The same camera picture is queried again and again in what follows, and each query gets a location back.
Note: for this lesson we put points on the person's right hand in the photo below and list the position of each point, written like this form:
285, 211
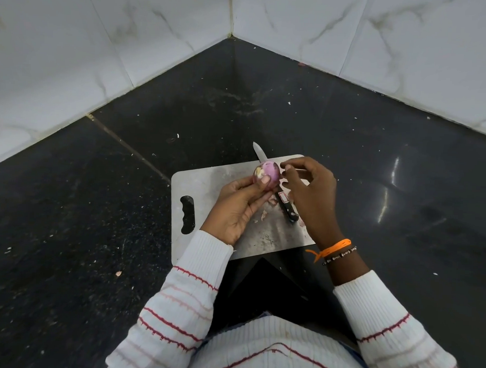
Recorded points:
318, 200

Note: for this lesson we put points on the person's left hand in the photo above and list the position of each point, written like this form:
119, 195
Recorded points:
230, 213

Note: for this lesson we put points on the purple onion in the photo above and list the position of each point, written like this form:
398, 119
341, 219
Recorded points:
272, 171

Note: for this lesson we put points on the person's left forearm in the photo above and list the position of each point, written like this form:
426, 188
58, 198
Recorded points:
183, 303

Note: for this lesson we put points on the person's right forearm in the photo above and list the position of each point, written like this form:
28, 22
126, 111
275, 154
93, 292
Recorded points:
389, 330

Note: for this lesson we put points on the steel cutting board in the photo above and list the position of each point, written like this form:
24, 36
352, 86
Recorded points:
203, 184

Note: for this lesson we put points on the orange thread wristband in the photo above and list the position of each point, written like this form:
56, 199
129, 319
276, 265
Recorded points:
336, 246

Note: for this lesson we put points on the white red striped sweater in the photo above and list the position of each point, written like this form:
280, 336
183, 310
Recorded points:
277, 334

